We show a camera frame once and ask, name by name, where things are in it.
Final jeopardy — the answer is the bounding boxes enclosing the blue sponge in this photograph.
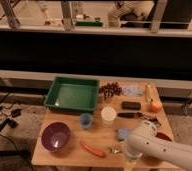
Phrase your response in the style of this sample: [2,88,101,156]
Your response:
[117,128,131,141]

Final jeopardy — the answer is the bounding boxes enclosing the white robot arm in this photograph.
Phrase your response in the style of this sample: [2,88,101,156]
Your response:
[122,120,192,171]

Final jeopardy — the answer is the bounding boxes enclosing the person in background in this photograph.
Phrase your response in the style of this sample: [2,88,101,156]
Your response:
[107,0,154,27]

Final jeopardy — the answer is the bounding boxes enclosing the yellow banana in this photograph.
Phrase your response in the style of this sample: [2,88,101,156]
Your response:
[145,83,154,102]

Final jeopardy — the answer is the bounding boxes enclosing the wooden table board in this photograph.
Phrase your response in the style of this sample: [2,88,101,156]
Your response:
[32,82,179,169]

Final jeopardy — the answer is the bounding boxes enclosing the green item on shelf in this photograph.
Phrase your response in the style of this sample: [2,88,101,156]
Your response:
[75,21,103,27]

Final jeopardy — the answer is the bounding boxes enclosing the small blue cup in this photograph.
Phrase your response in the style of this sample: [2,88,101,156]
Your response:
[79,113,93,129]

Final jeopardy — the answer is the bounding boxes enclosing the silver metal fork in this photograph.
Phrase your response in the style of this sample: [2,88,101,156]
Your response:
[109,147,122,154]

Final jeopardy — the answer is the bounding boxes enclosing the dark red grape bunch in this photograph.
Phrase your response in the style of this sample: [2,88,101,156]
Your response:
[99,82,122,98]

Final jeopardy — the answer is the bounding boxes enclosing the green plastic tray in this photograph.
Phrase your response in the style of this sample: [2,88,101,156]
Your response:
[44,77,100,113]

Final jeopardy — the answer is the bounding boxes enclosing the red-brown bowl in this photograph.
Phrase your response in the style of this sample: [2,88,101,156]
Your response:
[156,132,172,141]

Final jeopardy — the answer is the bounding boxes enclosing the orange fruit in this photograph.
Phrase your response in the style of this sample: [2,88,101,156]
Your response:
[149,101,162,113]

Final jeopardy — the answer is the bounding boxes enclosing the orange carrot toy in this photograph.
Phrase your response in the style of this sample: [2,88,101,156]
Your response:
[80,141,106,158]

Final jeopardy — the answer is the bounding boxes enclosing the black rectangular box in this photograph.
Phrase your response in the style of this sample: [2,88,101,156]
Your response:
[122,101,141,110]

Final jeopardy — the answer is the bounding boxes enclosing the white plastic cup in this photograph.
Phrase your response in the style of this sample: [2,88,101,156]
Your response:
[101,106,117,126]

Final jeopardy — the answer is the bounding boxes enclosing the purple bowl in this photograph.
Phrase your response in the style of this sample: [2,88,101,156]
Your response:
[41,122,70,152]

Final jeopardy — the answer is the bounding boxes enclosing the black cables on floor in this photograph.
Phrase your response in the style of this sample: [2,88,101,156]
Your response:
[0,92,23,148]

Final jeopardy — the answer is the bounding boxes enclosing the black handled knife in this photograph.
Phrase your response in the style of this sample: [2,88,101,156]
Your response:
[117,112,143,118]

